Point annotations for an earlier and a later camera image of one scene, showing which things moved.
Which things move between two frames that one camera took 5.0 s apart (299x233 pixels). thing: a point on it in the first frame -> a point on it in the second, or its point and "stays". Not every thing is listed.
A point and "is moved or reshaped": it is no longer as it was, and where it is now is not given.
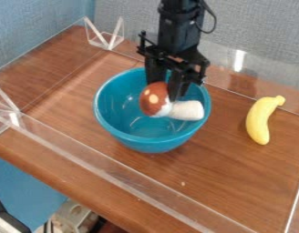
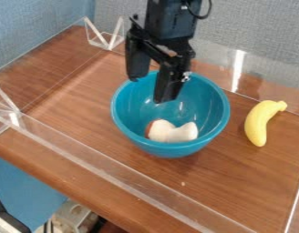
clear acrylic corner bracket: x=102 y=39 stays
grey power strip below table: x=73 y=218 stays
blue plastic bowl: x=137 y=129 is moved or reshaped
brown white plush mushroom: x=156 y=105 -> x=163 y=131
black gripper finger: x=154 y=69 -> x=137 y=55
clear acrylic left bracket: x=6 y=111 stays
